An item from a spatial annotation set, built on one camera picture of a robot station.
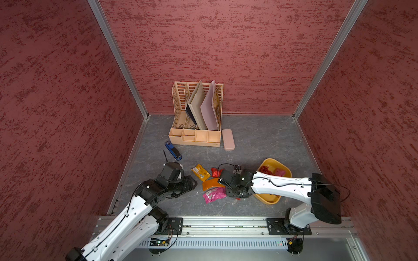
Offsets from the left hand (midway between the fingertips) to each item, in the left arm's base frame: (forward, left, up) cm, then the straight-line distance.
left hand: (192, 189), depth 75 cm
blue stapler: (+26, +15, -8) cm, 30 cm away
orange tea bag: (+5, -9, -7) cm, 13 cm away
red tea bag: (+14, -12, -12) cm, 22 cm away
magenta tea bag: (+1, -11, -7) cm, 13 cm away
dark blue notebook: (+40, +5, +12) cm, 42 cm away
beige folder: (+43, +1, +16) cm, 46 cm away
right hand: (-1, -20, -6) cm, 21 cm away
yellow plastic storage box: (-1, -41, -9) cm, 42 cm away
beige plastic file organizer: (+38, +9, -3) cm, 39 cm away
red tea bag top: (+14, -39, -7) cm, 42 cm away
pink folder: (+43, -6, +11) cm, 45 cm away
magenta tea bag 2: (+12, -47, -7) cm, 49 cm away
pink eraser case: (+35, -20, -9) cm, 41 cm away
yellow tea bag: (+13, -3, -9) cm, 16 cm away
